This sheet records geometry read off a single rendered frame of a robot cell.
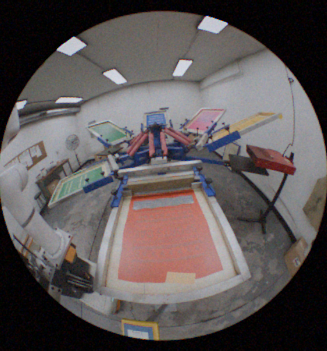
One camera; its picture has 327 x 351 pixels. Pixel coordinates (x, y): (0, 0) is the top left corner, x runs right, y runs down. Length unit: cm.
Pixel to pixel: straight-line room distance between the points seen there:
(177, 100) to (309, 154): 452
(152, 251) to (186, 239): 16
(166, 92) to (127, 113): 182
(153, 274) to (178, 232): 22
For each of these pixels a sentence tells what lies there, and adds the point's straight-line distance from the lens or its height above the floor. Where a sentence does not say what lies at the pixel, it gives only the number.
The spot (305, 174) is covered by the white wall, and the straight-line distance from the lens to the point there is 204.
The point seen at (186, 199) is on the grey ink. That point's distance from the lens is 65.
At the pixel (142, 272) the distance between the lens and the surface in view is 48.
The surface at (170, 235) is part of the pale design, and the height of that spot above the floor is 96.
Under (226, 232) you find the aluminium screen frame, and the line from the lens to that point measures 51.
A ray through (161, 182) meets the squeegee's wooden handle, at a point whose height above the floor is 105.
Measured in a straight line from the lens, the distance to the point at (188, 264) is 47.
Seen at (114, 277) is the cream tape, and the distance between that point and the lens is 52.
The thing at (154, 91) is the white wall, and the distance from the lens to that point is 479.
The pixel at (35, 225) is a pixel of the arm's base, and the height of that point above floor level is 127.
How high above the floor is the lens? 141
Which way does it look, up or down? 31 degrees down
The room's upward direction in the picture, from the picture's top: 7 degrees counter-clockwise
